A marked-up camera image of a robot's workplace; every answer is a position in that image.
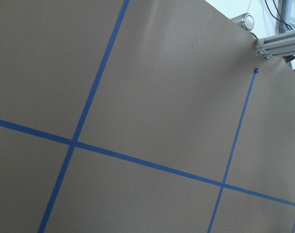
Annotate small metal cylinder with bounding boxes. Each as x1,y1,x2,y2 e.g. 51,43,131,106
230,13,255,32

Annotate aluminium frame post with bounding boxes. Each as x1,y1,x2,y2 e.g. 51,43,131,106
255,33,295,60

